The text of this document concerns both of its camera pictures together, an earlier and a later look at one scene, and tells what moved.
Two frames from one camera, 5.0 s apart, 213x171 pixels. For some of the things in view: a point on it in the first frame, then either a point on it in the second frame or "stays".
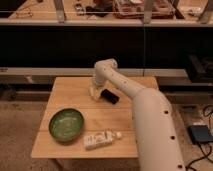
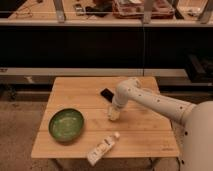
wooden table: x=75 y=125 stays
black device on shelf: x=100 y=9 stays
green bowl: x=65 y=124 stays
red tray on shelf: x=134 y=9 stays
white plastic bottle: x=100 y=139 to x=103 y=148
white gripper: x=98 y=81 to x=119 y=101
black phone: x=109 y=95 stays
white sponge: x=95 y=91 to x=113 y=113
